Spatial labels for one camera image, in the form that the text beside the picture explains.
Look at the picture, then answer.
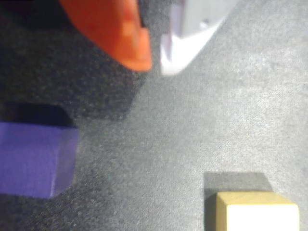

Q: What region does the dark grey felt mat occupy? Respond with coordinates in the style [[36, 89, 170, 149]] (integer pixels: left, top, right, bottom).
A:
[[0, 0, 308, 231]]

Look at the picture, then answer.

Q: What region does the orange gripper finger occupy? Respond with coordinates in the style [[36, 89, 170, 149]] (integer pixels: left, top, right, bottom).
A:
[[59, 0, 153, 73]]

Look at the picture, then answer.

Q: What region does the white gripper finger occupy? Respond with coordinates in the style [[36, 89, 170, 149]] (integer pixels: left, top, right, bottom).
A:
[[160, 0, 239, 77]]

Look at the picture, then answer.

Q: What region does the purple cube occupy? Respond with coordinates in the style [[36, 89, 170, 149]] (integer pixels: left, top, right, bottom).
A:
[[0, 112, 80, 199]]

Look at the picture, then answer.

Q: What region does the yellow cube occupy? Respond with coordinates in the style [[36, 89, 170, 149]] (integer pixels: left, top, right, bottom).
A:
[[216, 192, 300, 231]]

